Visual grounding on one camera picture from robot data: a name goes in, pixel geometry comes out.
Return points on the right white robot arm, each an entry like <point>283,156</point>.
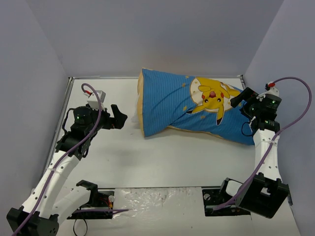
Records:
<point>263,192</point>

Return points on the white pillow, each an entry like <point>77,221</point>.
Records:
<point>135,119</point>

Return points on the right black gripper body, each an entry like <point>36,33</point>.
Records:
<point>247,99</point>

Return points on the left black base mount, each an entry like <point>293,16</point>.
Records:
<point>104,200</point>

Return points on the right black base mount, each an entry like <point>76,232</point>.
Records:
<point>213,198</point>

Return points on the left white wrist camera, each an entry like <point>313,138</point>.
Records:
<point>95,100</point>

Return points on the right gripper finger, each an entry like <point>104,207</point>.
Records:
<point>246,94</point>
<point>240,103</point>

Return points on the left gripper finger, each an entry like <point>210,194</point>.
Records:
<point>118,123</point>
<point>118,115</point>

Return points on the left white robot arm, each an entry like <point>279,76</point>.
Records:
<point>41,214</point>

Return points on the blue yellow Pikachu pillowcase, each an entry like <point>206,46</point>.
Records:
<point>189,103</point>

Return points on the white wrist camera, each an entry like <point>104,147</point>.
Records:
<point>269,89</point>
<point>95,100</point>

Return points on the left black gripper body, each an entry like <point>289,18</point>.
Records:
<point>111,119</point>

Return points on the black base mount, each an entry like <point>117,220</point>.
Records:
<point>104,200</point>
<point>213,198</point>

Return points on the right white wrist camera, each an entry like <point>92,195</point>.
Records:
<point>269,89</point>

